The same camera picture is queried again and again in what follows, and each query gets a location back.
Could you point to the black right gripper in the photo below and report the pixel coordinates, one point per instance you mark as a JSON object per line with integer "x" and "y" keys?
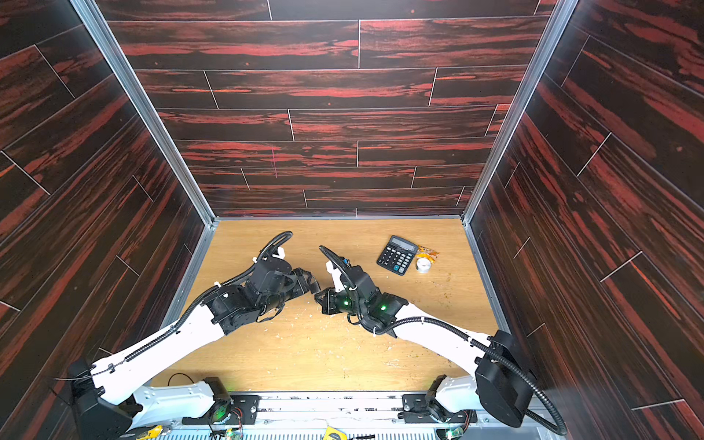
{"x": 330, "y": 300}

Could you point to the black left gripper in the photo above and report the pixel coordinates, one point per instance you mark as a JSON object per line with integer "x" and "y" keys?
{"x": 300, "y": 280}

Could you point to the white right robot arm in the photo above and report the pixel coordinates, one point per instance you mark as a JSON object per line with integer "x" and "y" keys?
{"x": 487, "y": 384}

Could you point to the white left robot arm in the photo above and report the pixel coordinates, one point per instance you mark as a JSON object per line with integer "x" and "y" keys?
{"x": 112, "y": 399}

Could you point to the black desktop calculator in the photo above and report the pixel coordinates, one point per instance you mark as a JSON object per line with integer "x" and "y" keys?
{"x": 398, "y": 255}

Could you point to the white label roll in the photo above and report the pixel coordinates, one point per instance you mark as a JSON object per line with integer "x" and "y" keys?
{"x": 423, "y": 265}

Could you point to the orange snack packet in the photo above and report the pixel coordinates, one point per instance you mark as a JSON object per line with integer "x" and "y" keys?
{"x": 426, "y": 253}

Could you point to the yellow tool at front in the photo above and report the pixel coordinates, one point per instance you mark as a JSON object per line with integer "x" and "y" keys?
{"x": 334, "y": 434}

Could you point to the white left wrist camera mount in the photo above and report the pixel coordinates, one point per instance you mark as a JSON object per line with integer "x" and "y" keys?
{"x": 279, "y": 253}

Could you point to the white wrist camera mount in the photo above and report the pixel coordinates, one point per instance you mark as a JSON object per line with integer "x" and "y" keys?
{"x": 279, "y": 253}
{"x": 336, "y": 274}

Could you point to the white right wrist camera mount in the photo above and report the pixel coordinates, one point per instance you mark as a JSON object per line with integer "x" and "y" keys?
{"x": 336, "y": 274}

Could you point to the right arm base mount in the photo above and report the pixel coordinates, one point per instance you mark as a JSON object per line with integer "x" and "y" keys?
{"x": 424, "y": 409}

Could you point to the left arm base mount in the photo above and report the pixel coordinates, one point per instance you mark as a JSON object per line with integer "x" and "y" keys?
{"x": 228, "y": 408}

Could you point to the aluminium corner post left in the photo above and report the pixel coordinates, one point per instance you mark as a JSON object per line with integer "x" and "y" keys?
{"x": 99, "y": 30}

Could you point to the aluminium corner post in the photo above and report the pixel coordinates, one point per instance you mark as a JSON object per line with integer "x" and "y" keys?
{"x": 555, "y": 28}
{"x": 99, "y": 30}

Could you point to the aluminium corner post right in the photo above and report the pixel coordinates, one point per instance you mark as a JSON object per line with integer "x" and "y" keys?
{"x": 555, "y": 28}

